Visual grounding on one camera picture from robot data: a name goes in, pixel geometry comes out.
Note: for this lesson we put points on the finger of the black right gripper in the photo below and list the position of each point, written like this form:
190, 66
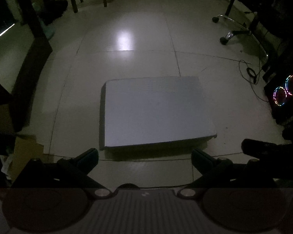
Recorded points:
269, 153

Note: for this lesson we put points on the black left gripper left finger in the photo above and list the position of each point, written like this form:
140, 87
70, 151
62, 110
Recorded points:
60, 196

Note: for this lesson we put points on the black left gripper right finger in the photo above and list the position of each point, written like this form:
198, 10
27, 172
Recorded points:
236, 197

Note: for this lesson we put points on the brown cardboard box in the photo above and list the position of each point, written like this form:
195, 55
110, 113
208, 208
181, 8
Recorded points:
25, 150

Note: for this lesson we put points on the computer case RGB fans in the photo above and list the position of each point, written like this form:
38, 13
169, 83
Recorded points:
279, 93

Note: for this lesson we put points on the chrome office chair base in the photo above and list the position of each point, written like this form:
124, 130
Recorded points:
243, 30

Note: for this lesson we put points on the teal plastic stool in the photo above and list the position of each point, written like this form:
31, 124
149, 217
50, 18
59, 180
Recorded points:
48, 31

